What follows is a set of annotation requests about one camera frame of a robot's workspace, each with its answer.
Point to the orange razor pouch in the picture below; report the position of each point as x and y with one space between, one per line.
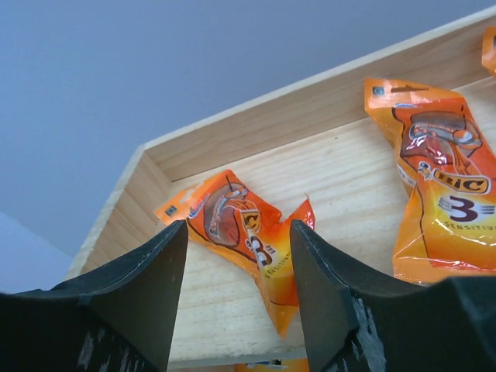
228 218
448 170
488 56

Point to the wooden two-tier shelf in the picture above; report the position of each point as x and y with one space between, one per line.
311 139

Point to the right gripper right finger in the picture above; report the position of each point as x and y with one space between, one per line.
355 318

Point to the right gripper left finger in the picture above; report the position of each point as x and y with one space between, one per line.
117 317

